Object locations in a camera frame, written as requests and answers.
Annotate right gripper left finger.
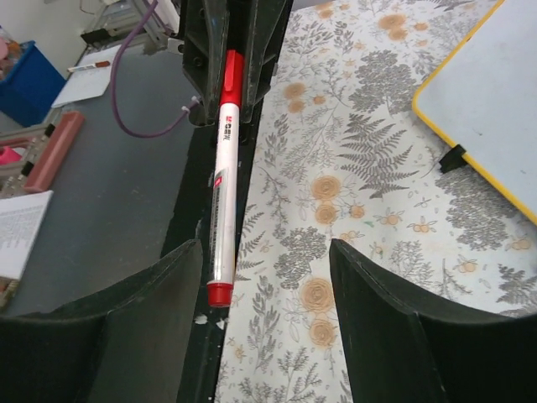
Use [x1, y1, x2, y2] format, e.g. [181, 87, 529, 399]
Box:
[1, 240, 203, 402]

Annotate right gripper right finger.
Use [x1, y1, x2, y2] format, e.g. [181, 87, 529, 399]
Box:
[329, 239, 536, 402]

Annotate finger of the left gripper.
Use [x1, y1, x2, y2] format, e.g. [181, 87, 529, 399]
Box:
[241, 0, 293, 123]
[180, 0, 229, 126]

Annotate red white marker pen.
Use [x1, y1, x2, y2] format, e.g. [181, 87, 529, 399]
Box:
[207, 50, 244, 308]

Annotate yellow framed whiteboard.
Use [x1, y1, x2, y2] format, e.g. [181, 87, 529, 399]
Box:
[412, 1, 536, 221]

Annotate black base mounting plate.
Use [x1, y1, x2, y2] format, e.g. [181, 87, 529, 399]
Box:
[159, 75, 261, 403]

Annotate white paper sheet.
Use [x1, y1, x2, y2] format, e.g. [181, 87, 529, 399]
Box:
[51, 45, 120, 108]

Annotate floral table mat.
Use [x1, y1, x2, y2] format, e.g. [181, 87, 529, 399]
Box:
[215, 1, 536, 402]

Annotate brown rectangular bar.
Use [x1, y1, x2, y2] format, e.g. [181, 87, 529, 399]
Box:
[23, 111, 85, 193]

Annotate printed white booklet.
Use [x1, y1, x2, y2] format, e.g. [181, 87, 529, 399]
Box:
[0, 191, 54, 280]

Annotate blue storage bin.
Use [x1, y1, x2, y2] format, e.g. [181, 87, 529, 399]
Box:
[1, 41, 65, 127]

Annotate aluminium frame rail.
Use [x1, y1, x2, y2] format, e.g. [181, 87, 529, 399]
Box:
[81, 1, 181, 55]

